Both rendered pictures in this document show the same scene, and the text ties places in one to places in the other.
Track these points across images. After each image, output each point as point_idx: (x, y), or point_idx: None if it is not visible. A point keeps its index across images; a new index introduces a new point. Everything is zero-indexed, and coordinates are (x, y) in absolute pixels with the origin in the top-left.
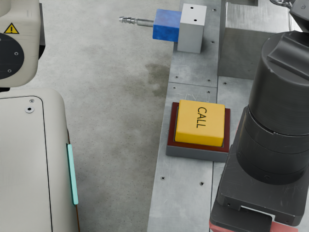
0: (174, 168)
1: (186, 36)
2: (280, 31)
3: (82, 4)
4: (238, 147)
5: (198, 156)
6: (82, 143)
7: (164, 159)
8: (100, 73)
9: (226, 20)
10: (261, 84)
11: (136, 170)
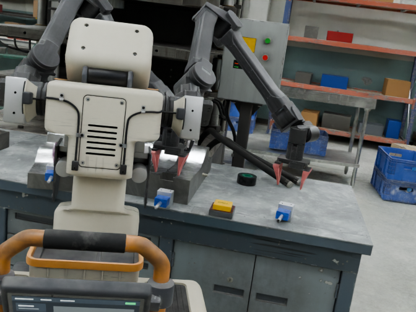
0: (238, 218)
1: (171, 199)
2: (194, 174)
3: None
4: (295, 158)
5: (233, 213)
6: None
7: (233, 219)
8: None
9: (186, 179)
10: (302, 135)
11: None
